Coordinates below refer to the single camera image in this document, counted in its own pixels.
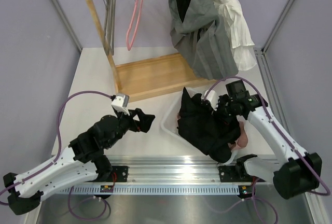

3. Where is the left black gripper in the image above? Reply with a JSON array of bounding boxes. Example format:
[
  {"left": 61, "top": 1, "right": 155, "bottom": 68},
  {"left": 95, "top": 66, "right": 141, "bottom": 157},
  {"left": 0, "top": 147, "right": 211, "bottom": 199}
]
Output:
[{"left": 106, "top": 107, "right": 155, "bottom": 149}]

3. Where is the large black skirt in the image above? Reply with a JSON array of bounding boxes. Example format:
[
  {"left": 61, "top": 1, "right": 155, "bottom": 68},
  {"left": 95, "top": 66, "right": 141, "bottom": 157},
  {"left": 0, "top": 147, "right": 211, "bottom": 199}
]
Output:
[{"left": 177, "top": 88, "right": 241, "bottom": 164}]

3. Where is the pink pleated skirt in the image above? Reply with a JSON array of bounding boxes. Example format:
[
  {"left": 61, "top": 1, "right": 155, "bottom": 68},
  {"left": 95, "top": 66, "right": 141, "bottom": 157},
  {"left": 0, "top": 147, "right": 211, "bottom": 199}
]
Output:
[{"left": 228, "top": 121, "right": 248, "bottom": 152}]

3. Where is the pink velvet hanger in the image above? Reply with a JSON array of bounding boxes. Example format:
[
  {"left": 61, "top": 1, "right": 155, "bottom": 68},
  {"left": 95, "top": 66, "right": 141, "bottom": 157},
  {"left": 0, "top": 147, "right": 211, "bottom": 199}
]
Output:
[{"left": 126, "top": 0, "right": 144, "bottom": 51}]

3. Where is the grey pleated skirt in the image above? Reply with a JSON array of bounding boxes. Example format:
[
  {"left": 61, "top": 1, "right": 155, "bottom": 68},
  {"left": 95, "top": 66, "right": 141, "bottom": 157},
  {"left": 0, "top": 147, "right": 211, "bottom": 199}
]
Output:
[{"left": 169, "top": 0, "right": 239, "bottom": 80}]

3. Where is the grey metal hanger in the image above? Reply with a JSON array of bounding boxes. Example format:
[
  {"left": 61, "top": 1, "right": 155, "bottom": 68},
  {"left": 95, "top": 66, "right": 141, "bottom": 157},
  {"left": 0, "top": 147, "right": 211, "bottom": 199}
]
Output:
[
  {"left": 98, "top": 0, "right": 114, "bottom": 55},
  {"left": 102, "top": 0, "right": 116, "bottom": 55}
]

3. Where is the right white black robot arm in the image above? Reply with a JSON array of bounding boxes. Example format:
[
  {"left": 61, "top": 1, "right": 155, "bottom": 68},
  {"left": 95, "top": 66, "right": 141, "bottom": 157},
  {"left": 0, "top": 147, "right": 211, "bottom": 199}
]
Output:
[{"left": 217, "top": 77, "right": 322, "bottom": 199}]

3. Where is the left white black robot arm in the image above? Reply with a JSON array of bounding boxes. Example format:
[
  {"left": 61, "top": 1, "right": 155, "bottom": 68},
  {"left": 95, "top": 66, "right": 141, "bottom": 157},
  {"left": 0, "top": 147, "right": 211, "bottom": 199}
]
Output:
[{"left": 3, "top": 108, "right": 155, "bottom": 215}]

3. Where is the white ruffled skirt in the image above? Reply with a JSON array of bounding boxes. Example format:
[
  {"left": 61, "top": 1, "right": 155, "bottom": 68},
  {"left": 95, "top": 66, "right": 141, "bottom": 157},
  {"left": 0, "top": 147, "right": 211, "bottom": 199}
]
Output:
[{"left": 213, "top": 0, "right": 256, "bottom": 71}]

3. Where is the white perforated plastic basket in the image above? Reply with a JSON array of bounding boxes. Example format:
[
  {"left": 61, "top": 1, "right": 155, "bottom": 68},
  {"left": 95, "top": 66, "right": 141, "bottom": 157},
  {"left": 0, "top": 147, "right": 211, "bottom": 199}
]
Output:
[{"left": 160, "top": 91, "right": 238, "bottom": 164}]

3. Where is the wooden clothes rack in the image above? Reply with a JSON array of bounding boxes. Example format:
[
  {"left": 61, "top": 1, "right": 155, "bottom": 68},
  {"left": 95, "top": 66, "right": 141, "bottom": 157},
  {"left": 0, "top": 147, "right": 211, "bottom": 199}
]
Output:
[{"left": 85, "top": 0, "right": 210, "bottom": 102}]

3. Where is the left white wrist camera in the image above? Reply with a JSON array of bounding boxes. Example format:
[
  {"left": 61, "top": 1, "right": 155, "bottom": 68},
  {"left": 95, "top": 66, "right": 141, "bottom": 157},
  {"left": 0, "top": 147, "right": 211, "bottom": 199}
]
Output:
[{"left": 111, "top": 93, "right": 130, "bottom": 115}]

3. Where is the aluminium mounting rail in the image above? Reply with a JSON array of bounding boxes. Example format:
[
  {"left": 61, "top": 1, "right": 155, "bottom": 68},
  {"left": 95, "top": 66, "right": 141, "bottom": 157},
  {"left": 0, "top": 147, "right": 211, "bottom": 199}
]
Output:
[{"left": 35, "top": 155, "right": 316, "bottom": 186}]

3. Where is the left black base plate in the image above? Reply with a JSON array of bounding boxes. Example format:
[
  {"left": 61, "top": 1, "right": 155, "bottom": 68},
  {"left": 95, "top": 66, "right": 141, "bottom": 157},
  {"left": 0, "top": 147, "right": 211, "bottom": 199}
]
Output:
[{"left": 105, "top": 165, "right": 129, "bottom": 183}]

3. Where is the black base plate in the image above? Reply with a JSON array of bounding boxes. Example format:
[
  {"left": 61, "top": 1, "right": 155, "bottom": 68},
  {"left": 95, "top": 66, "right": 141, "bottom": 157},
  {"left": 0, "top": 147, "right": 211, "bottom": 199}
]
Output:
[
  {"left": 218, "top": 165, "right": 252, "bottom": 183},
  {"left": 105, "top": 165, "right": 129, "bottom": 183}
]

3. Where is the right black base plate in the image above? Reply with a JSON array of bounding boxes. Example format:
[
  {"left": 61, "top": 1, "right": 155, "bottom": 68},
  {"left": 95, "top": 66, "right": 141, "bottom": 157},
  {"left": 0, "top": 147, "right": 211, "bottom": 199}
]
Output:
[{"left": 218, "top": 165, "right": 252, "bottom": 183}]

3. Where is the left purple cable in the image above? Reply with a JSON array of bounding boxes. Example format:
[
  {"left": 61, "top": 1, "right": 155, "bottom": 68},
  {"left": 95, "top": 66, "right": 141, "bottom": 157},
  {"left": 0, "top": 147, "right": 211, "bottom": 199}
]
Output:
[{"left": 0, "top": 91, "right": 115, "bottom": 221}]

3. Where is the white slotted cable duct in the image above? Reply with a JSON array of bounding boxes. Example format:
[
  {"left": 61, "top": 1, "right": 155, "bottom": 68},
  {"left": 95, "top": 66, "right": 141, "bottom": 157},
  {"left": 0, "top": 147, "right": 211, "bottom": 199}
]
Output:
[{"left": 60, "top": 185, "right": 240, "bottom": 195}]

